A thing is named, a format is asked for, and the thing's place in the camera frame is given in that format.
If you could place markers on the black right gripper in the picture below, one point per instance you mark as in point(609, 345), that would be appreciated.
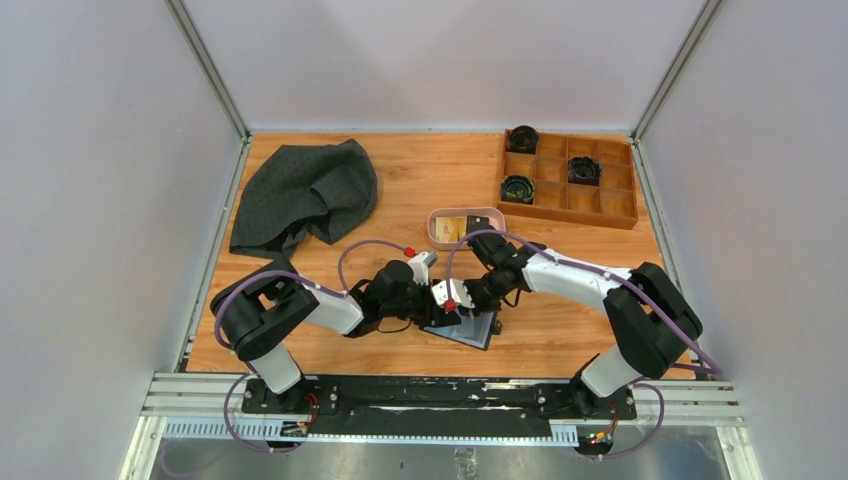
point(479, 308)

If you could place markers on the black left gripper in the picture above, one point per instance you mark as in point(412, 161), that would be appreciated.
point(425, 319)

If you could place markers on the black leather card holder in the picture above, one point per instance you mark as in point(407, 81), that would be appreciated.
point(468, 328)

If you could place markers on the gold credit card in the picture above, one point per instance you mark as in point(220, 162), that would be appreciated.
point(449, 229)

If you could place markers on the pink oval plastic tray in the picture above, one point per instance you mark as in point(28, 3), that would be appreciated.
point(496, 217)

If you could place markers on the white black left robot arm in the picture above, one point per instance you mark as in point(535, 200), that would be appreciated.
point(254, 315)

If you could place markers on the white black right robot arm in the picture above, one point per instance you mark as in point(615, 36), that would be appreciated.
point(652, 323)

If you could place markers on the black VIP credit card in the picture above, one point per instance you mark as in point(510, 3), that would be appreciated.
point(476, 223)

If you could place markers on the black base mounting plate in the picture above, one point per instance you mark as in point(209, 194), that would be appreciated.
point(434, 406)

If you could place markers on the dark green dotted cloth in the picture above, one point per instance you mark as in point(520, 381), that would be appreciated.
point(324, 191)

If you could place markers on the wooden compartment organizer box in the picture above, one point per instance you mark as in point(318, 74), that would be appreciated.
point(612, 204)

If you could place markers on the rolled dark belt top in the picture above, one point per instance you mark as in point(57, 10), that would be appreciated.
point(522, 139)

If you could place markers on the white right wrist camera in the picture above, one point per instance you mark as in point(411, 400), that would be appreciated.
point(452, 293)

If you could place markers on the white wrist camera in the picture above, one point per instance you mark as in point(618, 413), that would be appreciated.
point(452, 293)
point(420, 265)

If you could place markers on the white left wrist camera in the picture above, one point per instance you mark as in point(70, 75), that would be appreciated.
point(420, 265)

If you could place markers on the aluminium frame rail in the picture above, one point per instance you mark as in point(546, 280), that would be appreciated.
point(181, 406)

